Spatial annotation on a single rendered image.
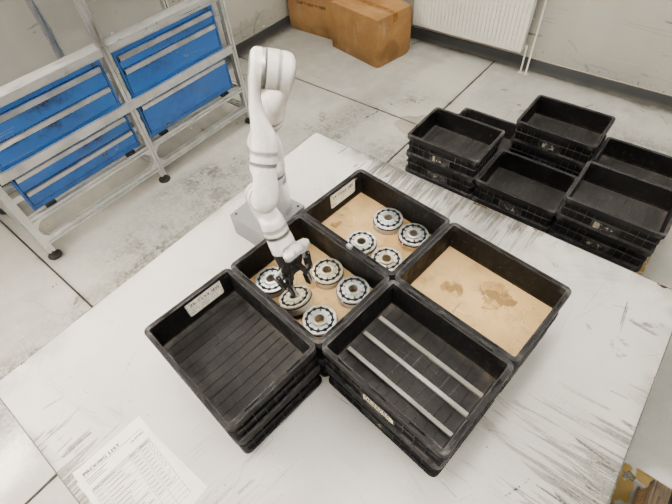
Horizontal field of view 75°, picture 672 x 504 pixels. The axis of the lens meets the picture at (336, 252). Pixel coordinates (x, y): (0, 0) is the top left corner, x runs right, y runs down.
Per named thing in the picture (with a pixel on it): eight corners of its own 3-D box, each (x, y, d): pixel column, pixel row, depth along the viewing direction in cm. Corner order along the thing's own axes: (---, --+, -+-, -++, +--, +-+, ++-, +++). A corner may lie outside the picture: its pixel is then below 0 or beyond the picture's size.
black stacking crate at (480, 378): (323, 366, 125) (319, 347, 116) (390, 300, 137) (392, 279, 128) (438, 471, 106) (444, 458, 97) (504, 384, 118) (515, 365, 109)
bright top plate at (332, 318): (295, 319, 130) (295, 318, 129) (322, 299, 133) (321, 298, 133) (317, 342, 125) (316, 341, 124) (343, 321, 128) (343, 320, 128)
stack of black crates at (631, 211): (534, 260, 225) (564, 196, 190) (557, 225, 239) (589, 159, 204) (617, 299, 208) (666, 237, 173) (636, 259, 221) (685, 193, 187)
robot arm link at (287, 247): (289, 264, 118) (281, 245, 114) (264, 255, 125) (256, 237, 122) (312, 244, 122) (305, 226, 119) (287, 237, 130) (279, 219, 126)
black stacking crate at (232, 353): (158, 350, 131) (143, 331, 123) (236, 288, 144) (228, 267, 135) (239, 446, 112) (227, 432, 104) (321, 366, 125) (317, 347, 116)
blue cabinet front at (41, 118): (33, 210, 247) (-39, 125, 204) (140, 143, 280) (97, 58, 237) (36, 212, 246) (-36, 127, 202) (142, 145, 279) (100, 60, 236)
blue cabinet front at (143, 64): (150, 137, 284) (110, 52, 241) (232, 86, 317) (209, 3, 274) (153, 139, 283) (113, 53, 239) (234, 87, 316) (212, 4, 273)
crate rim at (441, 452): (319, 350, 117) (318, 346, 115) (392, 282, 130) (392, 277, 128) (443, 461, 98) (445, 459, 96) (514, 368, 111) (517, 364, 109)
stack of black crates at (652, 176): (564, 214, 243) (587, 166, 217) (583, 184, 257) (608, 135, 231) (642, 247, 226) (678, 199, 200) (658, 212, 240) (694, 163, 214)
